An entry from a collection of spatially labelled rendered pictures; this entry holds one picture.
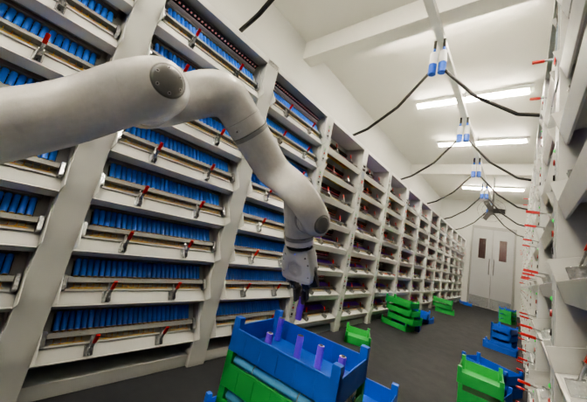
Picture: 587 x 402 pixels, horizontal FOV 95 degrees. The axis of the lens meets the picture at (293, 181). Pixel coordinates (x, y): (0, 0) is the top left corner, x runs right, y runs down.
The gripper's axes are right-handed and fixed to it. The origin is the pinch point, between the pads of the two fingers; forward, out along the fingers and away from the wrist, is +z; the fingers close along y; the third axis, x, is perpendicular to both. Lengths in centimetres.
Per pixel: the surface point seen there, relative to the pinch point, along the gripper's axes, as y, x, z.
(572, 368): 60, 13, 4
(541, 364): 67, 71, 46
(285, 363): 7.9, -18.9, 4.1
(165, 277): -75, 0, 16
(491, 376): 55, 116, 95
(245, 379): -1.9, -22.1, 11.1
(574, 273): 56, 6, -20
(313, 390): 15.6, -19.8, 5.9
